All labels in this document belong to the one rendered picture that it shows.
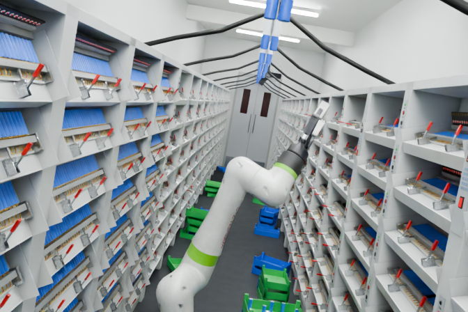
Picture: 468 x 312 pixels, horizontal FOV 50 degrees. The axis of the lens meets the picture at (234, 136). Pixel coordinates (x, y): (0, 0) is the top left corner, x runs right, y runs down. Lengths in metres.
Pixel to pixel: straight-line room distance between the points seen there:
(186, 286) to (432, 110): 1.19
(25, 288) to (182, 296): 0.48
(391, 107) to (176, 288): 1.65
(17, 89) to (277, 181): 0.85
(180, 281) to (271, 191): 0.42
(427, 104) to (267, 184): 0.82
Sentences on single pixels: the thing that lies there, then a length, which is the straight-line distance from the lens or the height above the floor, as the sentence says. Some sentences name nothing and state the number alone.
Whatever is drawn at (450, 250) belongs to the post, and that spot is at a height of 1.23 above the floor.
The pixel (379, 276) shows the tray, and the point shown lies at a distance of 2.22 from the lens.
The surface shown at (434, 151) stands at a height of 1.49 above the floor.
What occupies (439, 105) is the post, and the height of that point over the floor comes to 1.66.
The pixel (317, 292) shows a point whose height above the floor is 0.37.
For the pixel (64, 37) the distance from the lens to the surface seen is 1.47.
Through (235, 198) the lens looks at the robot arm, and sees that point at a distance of 1.73.
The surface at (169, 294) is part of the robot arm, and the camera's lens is 1.71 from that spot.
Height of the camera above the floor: 1.54
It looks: 4 degrees down
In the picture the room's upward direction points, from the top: 10 degrees clockwise
